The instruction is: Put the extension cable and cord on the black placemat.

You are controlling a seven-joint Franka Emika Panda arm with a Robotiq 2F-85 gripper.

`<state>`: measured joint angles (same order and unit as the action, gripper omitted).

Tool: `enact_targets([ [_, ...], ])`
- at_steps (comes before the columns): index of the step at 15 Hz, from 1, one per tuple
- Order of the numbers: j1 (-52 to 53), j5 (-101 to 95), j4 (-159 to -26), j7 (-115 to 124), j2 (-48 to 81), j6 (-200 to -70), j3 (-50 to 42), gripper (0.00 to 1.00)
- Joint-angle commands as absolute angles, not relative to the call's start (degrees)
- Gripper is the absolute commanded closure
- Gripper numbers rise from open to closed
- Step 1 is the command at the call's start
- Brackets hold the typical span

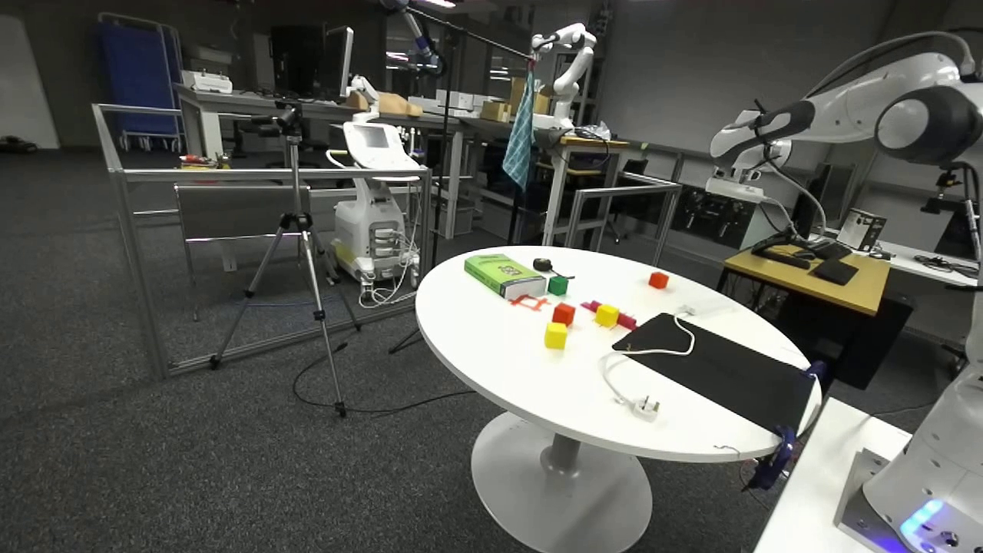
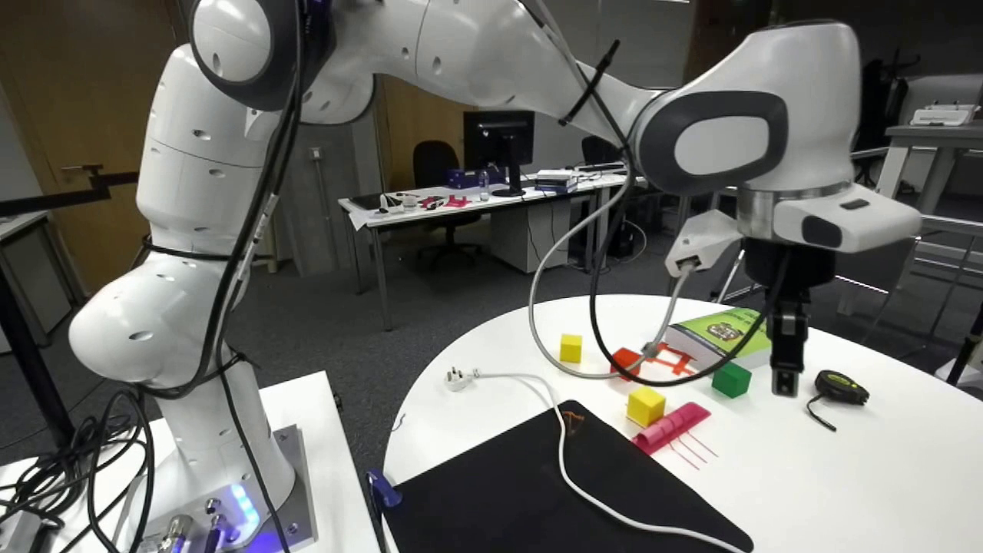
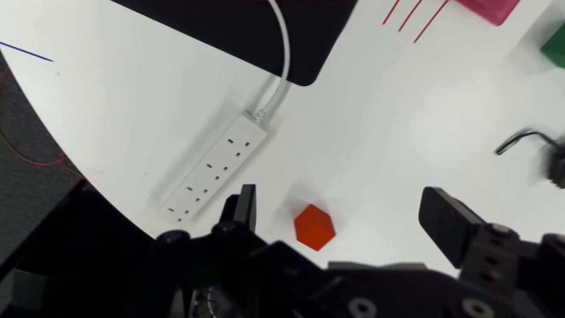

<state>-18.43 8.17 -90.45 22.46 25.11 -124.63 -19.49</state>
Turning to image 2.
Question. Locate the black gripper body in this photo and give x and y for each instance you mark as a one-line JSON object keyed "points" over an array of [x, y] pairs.
{"points": [[790, 269]]}

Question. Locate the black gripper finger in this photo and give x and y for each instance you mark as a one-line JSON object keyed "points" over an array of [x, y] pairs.
{"points": [[788, 342]]}

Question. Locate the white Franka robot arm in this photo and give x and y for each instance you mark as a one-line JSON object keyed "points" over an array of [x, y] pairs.
{"points": [[204, 155]]}

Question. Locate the white robot base platform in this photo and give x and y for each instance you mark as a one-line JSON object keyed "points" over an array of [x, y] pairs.
{"points": [[327, 462]]}

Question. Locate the black placemat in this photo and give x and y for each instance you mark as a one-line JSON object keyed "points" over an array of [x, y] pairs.
{"points": [[494, 492]]}

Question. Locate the green book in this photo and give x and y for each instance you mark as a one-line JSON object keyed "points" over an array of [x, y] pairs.
{"points": [[726, 332]]}

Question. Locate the green cube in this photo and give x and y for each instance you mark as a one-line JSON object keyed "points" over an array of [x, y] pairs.
{"points": [[731, 380]]}

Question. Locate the orange ladder-shaped piece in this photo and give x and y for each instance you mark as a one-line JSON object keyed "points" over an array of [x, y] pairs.
{"points": [[676, 361]]}

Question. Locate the pink comb-shaped block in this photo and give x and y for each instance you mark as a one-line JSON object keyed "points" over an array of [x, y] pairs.
{"points": [[672, 424]]}

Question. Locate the yellow cube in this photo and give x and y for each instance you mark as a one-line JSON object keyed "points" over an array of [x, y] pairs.
{"points": [[646, 408], [570, 349]]}

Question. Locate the red cube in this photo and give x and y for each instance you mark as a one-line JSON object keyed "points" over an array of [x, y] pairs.
{"points": [[624, 361]]}

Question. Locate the black computer monitor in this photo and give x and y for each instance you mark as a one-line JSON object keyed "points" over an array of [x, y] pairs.
{"points": [[498, 139]]}

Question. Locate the white office desk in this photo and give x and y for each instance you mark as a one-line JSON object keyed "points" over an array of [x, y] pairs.
{"points": [[461, 202]]}

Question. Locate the black office chair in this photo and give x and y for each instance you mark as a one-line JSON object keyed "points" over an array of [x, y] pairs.
{"points": [[435, 161]]}

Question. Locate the blue tape strip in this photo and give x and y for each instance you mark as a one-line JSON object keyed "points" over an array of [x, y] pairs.
{"points": [[384, 490]]}

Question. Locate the grey metal railing frame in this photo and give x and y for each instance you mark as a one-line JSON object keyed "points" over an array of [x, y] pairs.
{"points": [[953, 233]]}

